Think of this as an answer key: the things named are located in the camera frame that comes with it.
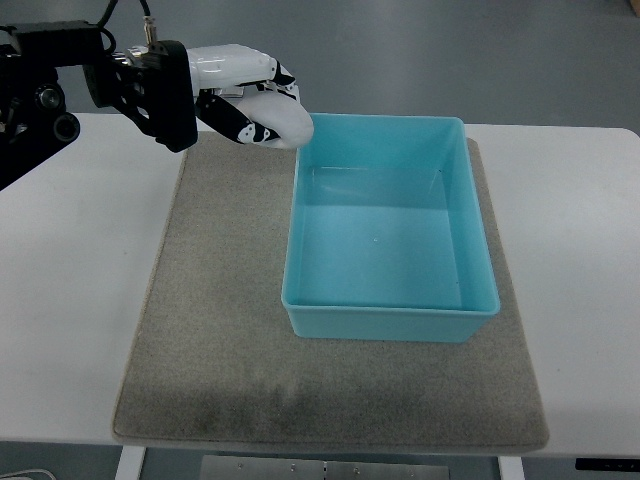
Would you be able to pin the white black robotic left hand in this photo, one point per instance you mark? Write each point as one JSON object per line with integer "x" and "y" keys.
{"x": 222, "y": 76}

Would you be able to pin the white bunny toy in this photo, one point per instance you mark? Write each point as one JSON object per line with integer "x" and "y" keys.
{"x": 276, "y": 121}

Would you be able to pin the blue plastic box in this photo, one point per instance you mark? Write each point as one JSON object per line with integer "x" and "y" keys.
{"x": 387, "y": 239}

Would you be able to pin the grey felt mat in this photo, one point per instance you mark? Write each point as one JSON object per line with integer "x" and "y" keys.
{"x": 215, "y": 363}

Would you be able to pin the white left table leg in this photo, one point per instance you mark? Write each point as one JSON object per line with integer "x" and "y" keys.
{"x": 130, "y": 463}

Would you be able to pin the white table leg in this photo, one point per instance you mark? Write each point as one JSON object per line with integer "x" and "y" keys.
{"x": 130, "y": 463}
{"x": 511, "y": 468}

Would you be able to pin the white right table leg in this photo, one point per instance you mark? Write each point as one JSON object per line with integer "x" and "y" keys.
{"x": 511, "y": 468}

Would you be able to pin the black table control panel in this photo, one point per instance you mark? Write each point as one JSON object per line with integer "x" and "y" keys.
{"x": 608, "y": 465}

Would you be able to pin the metal bracket under table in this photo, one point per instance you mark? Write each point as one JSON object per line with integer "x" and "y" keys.
{"x": 232, "y": 467}

